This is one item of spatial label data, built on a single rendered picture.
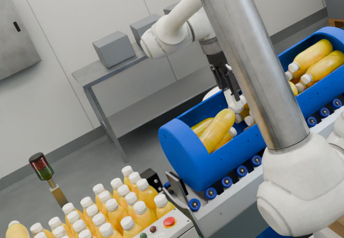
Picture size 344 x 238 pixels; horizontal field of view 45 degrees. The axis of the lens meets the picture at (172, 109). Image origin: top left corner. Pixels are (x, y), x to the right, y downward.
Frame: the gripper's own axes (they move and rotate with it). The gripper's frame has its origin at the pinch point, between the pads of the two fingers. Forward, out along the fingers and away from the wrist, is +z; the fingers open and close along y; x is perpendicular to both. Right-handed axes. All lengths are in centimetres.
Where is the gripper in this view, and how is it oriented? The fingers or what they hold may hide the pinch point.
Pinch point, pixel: (233, 100)
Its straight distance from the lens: 156.0
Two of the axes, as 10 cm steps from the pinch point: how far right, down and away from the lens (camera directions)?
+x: -8.1, 4.9, -3.2
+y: -4.6, -1.9, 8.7
